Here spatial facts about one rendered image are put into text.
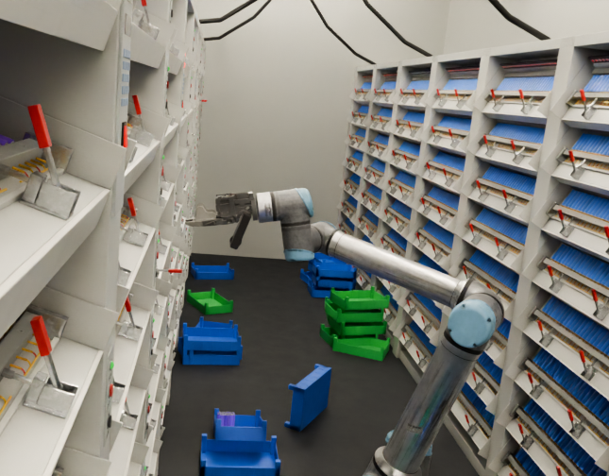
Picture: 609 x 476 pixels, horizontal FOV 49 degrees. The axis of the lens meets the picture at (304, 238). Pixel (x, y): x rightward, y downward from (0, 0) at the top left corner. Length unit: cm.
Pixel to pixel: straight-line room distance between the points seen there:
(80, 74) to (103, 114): 5
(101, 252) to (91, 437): 23
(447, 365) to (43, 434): 137
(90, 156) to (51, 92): 8
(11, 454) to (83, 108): 37
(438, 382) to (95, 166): 132
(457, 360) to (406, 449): 32
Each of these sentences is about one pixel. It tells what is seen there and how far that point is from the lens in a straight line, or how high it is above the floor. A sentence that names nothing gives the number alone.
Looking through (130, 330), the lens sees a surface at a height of 96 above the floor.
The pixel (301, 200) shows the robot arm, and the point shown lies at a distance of 198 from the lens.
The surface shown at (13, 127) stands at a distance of 79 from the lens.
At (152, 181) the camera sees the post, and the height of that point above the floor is 122.
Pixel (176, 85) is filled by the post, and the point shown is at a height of 143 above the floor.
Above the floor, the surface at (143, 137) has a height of 133.
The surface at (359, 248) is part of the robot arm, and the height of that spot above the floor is 100.
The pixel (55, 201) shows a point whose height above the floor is 133.
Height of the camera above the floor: 144
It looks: 12 degrees down
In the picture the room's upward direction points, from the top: 6 degrees clockwise
